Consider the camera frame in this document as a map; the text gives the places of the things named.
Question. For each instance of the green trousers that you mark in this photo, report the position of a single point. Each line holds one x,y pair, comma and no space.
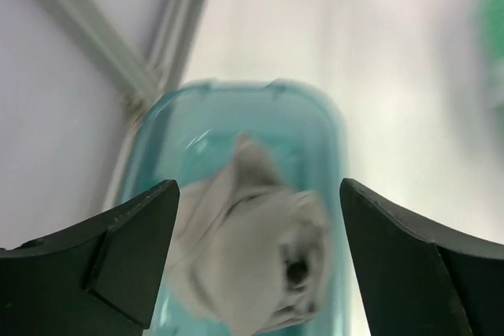
488,20

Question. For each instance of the teal plastic bin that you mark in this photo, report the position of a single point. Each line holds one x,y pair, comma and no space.
188,134

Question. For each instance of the grey trousers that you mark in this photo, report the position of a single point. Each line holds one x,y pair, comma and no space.
248,250

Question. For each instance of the aluminium frame post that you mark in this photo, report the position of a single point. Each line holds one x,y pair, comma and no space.
140,45

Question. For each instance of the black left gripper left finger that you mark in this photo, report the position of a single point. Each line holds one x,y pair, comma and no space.
98,277

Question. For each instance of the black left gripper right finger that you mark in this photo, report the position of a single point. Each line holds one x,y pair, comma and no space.
417,276

